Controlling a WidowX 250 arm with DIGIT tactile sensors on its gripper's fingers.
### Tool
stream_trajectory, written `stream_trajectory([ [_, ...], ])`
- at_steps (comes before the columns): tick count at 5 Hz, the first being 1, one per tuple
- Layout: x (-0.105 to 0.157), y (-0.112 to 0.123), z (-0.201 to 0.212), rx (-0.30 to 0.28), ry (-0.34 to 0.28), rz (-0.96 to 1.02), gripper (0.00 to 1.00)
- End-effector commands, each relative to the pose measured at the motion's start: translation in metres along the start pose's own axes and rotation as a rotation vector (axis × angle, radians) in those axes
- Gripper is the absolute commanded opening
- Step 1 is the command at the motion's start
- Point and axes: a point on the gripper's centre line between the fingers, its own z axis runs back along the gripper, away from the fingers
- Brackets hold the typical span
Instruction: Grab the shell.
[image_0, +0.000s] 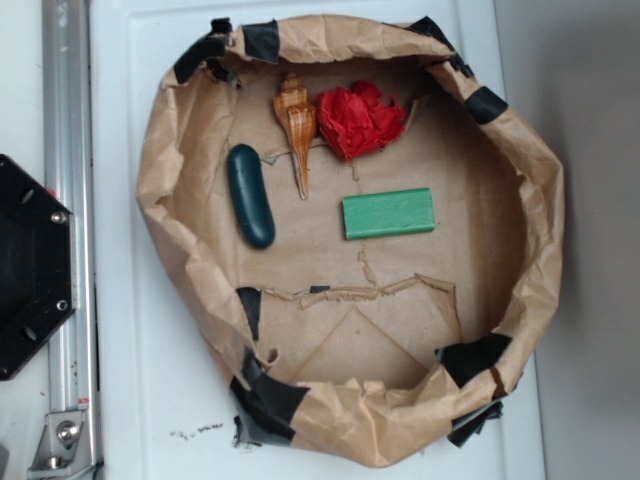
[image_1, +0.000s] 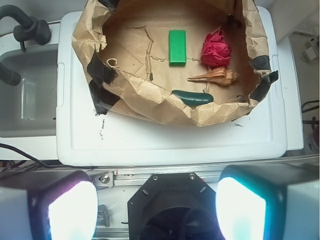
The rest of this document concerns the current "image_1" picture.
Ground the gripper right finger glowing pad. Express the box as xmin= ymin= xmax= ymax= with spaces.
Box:
xmin=215 ymin=163 xmax=320 ymax=240

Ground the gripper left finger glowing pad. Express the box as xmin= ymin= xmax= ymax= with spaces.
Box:
xmin=0 ymin=170 xmax=98 ymax=240

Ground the orange spiral sea shell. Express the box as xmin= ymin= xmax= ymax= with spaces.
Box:
xmin=187 ymin=67 xmax=239 ymax=86

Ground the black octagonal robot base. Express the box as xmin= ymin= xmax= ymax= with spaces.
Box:
xmin=127 ymin=172 xmax=224 ymax=240

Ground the white plastic cooler lid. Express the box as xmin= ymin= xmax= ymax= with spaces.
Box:
xmin=56 ymin=11 xmax=288 ymax=167

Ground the grey sink basin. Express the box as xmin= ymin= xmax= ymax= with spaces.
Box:
xmin=0 ymin=44 xmax=58 ymax=138

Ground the dark green toy cucumber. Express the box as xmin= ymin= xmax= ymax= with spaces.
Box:
xmin=172 ymin=90 xmax=214 ymax=107

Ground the brown paper bag tray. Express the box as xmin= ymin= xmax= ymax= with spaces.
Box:
xmin=72 ymin=0 xmax=279 ymax=127

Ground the green rectangular block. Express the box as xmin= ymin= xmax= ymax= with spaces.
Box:
xmin=168 ymin=30 xmax=187 ymax=67

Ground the metal corner bracket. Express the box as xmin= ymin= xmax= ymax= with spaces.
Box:
xmin=90 ymin=172 xmax=114 ymax=189

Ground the aluminium extrusion rail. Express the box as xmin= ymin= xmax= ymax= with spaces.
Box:
xmin=87 ymin=164 xmax=320 ymax=188

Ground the black cable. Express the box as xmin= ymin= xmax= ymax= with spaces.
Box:
xmin=0 ymin=143 xmax=62 ymax=171

